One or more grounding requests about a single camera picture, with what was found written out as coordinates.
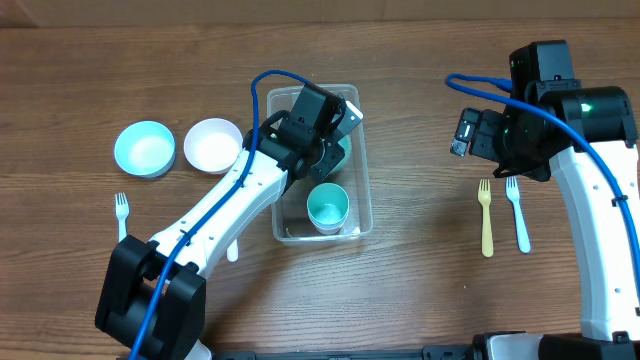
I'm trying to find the white pink bowl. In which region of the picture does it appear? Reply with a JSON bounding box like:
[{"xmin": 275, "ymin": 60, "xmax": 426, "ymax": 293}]
[{"xmin": 183, "ymin": 118, "xmax": 243, "ymax": 174}]

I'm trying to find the blue plastic cup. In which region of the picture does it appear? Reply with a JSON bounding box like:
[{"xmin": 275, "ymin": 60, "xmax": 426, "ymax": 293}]
[{"xmin": 314, "ymin": 223, "xmax": 343, "ymax": 235}]

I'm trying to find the white fork left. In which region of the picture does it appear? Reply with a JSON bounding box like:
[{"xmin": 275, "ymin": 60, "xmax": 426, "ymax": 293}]
[{"xmin": 114, "ymin": 192, "xmax": 130, "ymax": 241}]

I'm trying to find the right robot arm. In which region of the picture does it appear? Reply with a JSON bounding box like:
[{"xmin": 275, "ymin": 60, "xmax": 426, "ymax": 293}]
[{"xmin": 446, "ymin": 74, "xmax": 639, "ymax": 359}]

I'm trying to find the white plastic spoon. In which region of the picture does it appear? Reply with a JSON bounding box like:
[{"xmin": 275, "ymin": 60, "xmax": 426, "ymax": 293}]
[{"xmin": 226, "ymin": 240, "xmax": 239, "ymax": 263}]

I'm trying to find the teal green bowl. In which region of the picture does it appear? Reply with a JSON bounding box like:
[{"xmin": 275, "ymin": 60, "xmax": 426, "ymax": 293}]
[{"xmin": 330, "ymin": 135, "xmax": 352, "ymax": 175}]

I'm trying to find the left blue cable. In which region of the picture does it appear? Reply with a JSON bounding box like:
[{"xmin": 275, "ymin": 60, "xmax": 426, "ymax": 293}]
[{"xmin": 127, "ymin": 69, "xmax": 311, "ymax": 360}]

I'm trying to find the green plastic cup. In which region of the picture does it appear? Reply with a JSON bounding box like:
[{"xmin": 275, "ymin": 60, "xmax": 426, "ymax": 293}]
[{"xmin": 306, "ymin": 183, "xmax": 350, "ymax": 225}]

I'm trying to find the clear plastic container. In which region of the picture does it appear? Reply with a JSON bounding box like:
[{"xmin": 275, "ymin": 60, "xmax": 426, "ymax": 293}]
[{"xmin": 266, "ymin": 83, "xmax": 374, "ymax": 247}]

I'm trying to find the white fork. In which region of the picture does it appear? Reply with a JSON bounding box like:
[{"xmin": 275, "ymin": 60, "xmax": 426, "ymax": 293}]
[
  {"xmin": 505, "ymin": 176, "xmax": 532, "ymax": 254},
  {"xmin": 114, "ymin": 192, "xmax": 130, "ymax": 241}
]

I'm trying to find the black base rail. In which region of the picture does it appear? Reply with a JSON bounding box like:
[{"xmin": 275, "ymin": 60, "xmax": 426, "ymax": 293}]
[{"xmin": 213, "ymin": 345, "xmax": 476, "ymax": 360}]

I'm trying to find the light blue bowl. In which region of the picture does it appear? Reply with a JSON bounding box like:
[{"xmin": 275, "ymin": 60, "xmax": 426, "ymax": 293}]
[{"xmin": 113, "ymin": 120, "xmax": 176, "ymax": 178}]

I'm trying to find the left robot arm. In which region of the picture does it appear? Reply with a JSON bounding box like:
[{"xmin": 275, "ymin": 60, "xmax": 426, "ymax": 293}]
[{"xmin": 95, "ymin": 95, "xmax": 363, "ymax": 359}]

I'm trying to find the yellow plastic fork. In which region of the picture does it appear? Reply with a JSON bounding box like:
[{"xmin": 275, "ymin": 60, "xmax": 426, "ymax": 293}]
[{"xmin": 478, "ymin": 179, "xmax": 494, "ymax": 258}]

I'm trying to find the white fork right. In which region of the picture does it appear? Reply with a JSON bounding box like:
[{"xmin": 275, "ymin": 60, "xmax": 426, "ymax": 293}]
[{"xmin": 505, "ymin": 176, "xmax": 532, "ymax": 254}]

